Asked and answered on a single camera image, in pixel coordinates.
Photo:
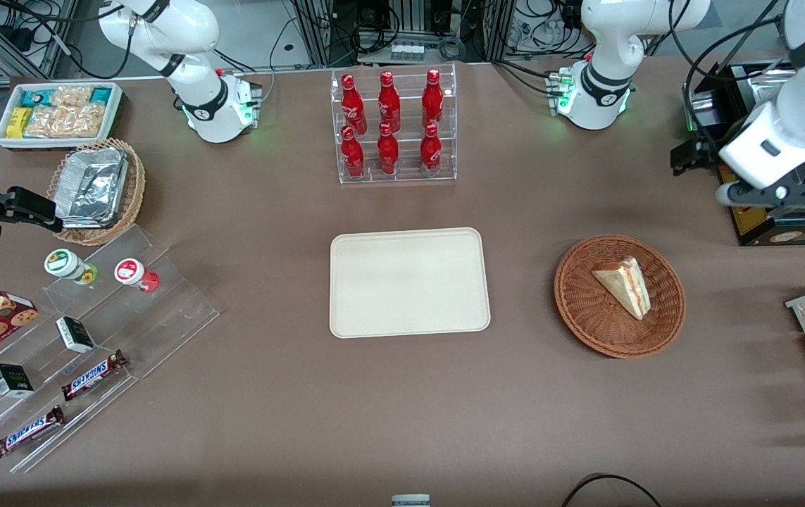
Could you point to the red lid yogurt cup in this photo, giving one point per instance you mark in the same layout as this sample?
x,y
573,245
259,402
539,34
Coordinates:
x,y
129,272

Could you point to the brown round wicker basket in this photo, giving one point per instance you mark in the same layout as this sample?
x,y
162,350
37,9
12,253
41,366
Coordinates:
x,y
585,310

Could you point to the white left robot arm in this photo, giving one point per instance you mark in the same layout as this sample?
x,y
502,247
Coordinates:
x,y
606,42

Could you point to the Snickers chocolate bar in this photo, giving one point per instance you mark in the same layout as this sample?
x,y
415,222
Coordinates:
x,y
92,374
25,432

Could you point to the aluminium frame rail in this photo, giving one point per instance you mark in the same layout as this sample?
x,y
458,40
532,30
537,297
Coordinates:
x,y
29,35

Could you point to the red cola bottle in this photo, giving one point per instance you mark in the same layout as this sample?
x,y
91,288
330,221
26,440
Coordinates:
x,y
431,151
353,155
432,98
389,102
388,151
352,105

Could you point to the clear bag of crackers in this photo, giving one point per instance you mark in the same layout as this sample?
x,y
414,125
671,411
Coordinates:
x,y
72,96
67,121

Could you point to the green lid yogurt cup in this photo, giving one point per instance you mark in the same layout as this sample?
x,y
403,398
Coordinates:
x,y
64,263

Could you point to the light tan wicker basket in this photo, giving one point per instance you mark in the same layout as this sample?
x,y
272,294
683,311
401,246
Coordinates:
x,y
136,190

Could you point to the teal snack packet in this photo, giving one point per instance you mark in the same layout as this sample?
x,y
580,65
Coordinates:
x,y
102,96
34,97

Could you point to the small black carton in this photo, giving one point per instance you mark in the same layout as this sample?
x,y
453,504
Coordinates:
x,y
75,334
11,381

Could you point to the triangular wrapped sandwich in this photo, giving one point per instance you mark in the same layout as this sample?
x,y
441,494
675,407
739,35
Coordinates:
x,y
627,289

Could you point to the clear acrylic bottle rack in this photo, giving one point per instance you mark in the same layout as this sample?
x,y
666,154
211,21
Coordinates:
x,y
406,176

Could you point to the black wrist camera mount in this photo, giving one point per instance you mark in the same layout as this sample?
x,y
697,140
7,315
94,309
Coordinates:
x,y
692,156

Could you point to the aluminium frame equipment rack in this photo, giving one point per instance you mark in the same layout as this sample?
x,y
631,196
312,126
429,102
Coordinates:
x,y
325,32

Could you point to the grey white label object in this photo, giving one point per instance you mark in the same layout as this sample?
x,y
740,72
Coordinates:
x,y
410,501

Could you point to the silver foil packets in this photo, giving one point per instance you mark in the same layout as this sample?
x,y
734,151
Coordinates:
x,y
92,186

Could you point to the beige rectangular tray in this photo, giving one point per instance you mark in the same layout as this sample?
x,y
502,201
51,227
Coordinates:
x,y
409,282

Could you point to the yellow snack packet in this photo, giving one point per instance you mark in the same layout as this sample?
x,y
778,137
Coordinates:
x,y
19,122

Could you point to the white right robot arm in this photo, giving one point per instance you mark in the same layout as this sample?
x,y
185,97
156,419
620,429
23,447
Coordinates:
x,y
198,42

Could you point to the black metal machine box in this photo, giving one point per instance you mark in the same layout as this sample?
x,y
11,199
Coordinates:
x,y
733,81

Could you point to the white rectangular snack bin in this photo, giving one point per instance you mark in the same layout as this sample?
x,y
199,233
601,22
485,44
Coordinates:
x,y
113,116

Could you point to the white power strip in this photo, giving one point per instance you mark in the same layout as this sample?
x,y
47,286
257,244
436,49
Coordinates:
x,y
408,51

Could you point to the clear acrylic stepped stand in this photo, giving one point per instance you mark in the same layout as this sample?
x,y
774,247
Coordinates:
x,y
163,310

